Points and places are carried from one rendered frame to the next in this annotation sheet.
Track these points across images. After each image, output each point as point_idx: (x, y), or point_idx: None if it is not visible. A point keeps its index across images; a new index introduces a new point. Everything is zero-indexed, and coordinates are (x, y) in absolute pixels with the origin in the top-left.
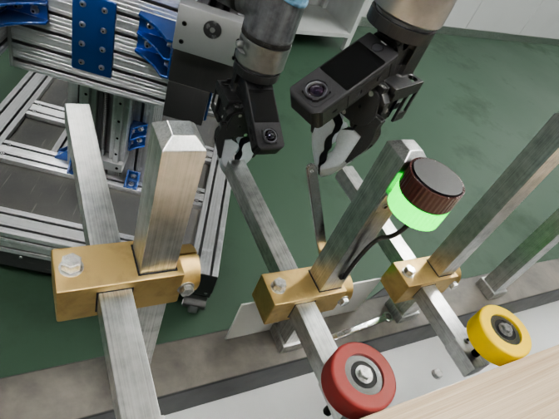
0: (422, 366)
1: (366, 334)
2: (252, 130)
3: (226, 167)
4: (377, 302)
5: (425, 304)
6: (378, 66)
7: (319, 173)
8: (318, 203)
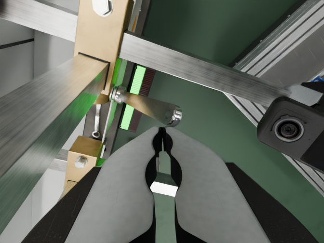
0: (72, 134)
1: (92, 109)
2: (317, 111)
3: (284, 88)
4: (110, 136)
5: (58, 153)
6: None
7: (159, 127)
8: (141, 106)
